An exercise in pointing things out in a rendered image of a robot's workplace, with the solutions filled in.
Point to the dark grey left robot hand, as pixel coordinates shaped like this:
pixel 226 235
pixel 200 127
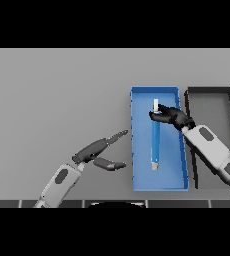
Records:
pixel 93 150

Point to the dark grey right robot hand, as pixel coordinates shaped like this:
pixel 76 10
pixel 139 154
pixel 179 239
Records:
pixel 173 117

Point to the blue pipe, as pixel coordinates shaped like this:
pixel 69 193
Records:
pixel 155 140

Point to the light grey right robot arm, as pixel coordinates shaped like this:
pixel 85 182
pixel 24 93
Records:
pixel 213 153

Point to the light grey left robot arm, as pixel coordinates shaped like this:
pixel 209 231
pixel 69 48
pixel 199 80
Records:
pixel 58 184

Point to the dark grey bin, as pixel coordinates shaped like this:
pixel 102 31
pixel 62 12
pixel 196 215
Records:
pixel 217 110

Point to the blue bin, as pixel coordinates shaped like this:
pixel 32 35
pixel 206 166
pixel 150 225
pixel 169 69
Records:
pixel 143 153

